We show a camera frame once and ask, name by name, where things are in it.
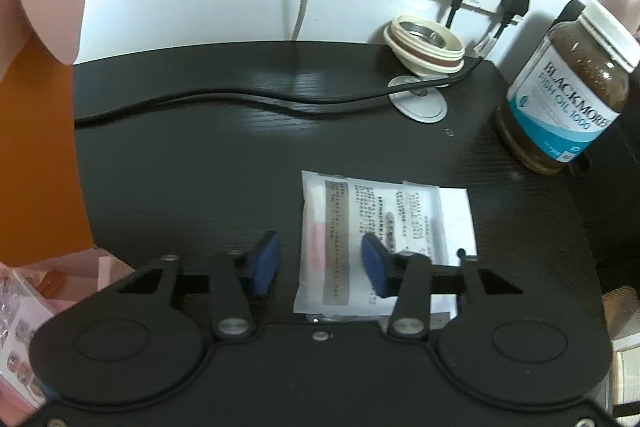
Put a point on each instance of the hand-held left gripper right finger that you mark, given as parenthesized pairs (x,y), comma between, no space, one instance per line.
(375,269)

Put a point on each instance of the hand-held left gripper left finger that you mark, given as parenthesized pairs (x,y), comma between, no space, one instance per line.
(265,264)

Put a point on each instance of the white instruction packet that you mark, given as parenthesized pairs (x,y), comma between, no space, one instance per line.
(340,217)

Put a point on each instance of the pink cardboard box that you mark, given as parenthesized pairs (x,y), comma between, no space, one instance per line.
(45,132)

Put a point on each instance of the pink nail sticker packet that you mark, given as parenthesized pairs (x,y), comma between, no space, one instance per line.
(20,357)

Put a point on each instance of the black wooden desktop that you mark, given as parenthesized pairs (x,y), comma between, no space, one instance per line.
(200,157)

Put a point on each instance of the grey desk grommet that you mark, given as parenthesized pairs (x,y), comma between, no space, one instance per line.
(420,107)

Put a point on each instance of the cream round lid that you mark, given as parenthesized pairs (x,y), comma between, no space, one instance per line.
(425,44)

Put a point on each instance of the brown supplement bottle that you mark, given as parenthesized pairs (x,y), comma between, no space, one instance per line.
(560,97)

